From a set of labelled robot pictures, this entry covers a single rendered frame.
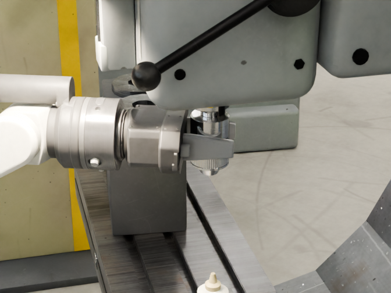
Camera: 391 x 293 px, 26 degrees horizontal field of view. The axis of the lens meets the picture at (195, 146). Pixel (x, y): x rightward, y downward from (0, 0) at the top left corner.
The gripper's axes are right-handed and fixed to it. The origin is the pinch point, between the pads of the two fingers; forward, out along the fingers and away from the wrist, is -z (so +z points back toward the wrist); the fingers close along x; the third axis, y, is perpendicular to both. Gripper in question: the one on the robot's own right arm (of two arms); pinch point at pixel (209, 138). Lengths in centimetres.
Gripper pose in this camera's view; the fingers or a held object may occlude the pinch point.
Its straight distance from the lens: 102.4
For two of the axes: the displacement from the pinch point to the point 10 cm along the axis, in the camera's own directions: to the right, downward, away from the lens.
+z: -10.0, -0.4, 0.7
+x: 0.8, -4.2, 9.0
